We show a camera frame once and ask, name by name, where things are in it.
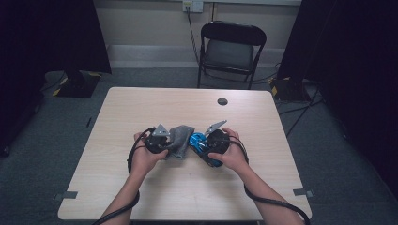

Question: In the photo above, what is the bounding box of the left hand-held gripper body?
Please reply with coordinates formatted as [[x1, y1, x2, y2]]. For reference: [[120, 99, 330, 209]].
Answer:
[[144, 124, 172, 155]]

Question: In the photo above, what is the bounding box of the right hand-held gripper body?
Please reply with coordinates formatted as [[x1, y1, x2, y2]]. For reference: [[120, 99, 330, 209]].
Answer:
[[205, 119, 231, 155]]

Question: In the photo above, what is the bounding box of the grey sock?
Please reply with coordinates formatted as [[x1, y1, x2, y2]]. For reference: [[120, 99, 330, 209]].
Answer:
[[164, 125, 196, 161]]

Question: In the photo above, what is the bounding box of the person's right hand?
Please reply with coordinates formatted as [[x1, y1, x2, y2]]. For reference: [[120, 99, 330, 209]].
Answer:
[[208, 127, 250, 173]]

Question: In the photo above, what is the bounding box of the person's left hand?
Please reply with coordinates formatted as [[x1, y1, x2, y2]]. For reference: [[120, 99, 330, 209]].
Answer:
[[130, 131, 169, 178]]

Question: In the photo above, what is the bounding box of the black stand base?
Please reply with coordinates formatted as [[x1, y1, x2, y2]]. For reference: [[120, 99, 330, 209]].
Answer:
[[55, 69, 102, 98], [270, 76, 313, 102]]

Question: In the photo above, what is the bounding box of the grey tape strip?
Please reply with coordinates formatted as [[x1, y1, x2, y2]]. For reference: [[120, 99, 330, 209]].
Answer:
[[293, 187, 314, 199], [54, 190, 79, 202]]

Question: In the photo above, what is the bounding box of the black folding chair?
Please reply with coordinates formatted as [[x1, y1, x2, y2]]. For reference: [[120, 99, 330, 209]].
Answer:
[[196, 20, 268, 91]]

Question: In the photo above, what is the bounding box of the black curtain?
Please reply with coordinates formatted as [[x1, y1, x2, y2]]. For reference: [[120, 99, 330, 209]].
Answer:
[[0, 0, 113, 158], [276, 0, 398, 198]]

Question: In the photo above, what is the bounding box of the black floor cable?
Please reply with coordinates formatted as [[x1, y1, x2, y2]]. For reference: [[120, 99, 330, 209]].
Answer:
[[277, 97, 324, 116], [284, 85, 322, 139]]

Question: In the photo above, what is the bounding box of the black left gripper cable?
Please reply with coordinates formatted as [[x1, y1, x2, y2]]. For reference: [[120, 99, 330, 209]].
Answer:
[[91, 126, 157, 225]]

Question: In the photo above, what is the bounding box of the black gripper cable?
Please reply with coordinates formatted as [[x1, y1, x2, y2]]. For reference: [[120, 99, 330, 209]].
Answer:
[[228, 134, 312, 225], [91, 126, 157, 225]]

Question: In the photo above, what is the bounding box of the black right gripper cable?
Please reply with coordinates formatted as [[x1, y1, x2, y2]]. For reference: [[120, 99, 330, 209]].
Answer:
[[228, 134, 312, 225]]

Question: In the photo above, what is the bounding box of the black wall socket cable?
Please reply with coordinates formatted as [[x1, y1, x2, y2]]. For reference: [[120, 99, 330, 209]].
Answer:
[[186, 7, 202, 65]]

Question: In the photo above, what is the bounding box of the white wall socket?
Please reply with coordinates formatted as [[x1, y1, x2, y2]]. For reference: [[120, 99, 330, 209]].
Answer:
[[182, 0, 205, 13]]

